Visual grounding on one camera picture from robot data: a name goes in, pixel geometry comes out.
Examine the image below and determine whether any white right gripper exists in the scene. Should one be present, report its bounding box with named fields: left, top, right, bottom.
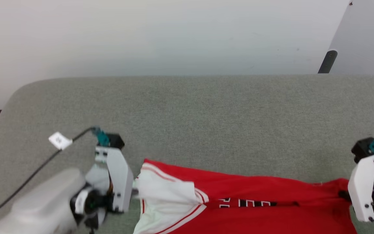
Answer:
left=348, top=152, right=374, bottom=223

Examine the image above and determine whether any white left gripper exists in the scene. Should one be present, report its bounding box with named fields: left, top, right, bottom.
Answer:
left=94, top=146, right=134, bottom=214

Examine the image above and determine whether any red shirt with white sleeves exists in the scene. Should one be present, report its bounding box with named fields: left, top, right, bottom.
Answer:
left=132, top=158, right=358, bottom=234

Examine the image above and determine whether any dark grey pole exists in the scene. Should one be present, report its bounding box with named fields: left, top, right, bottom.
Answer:
left=318, top=49, right=338, bottom=74

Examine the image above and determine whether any large white panel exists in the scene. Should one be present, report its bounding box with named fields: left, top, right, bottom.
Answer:
left=330, top=0, right=374, bottom=80

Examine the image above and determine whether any white cable tag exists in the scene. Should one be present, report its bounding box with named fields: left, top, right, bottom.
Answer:
left=48, top=131, right=73, bottom=151

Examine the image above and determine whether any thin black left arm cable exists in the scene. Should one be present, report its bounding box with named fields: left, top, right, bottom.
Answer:
left=0, top=127, right=100, bottom=225

